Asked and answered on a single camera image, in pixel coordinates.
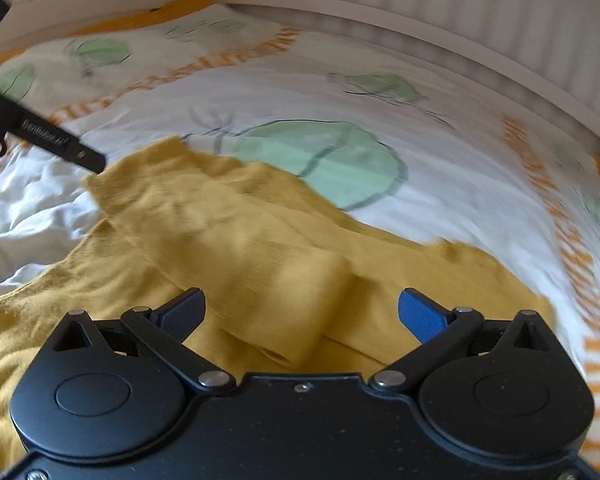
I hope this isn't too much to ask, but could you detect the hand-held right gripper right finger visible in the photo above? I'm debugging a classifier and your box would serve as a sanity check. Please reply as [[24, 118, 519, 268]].
[[370, 287, 554, 393]]

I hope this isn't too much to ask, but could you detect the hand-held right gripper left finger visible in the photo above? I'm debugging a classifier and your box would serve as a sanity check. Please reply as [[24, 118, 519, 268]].
[[52, 287, 232, 394]]

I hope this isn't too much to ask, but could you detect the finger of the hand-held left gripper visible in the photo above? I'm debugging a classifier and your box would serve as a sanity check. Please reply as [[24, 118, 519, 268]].
[[7, 109, 107, 173]]

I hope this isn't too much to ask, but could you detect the yellow knit garment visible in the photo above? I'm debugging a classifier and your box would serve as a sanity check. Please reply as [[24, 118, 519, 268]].
[[0, 135, 553, 473]]

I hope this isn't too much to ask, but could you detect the white leaf-print duvet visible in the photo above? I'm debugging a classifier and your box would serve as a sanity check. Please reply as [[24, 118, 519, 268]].
[[0, 2, 600, 463]]

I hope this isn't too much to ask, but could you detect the white slatted bed frame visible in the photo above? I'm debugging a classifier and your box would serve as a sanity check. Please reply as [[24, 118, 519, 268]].
[[0, 0, 600, 148]]

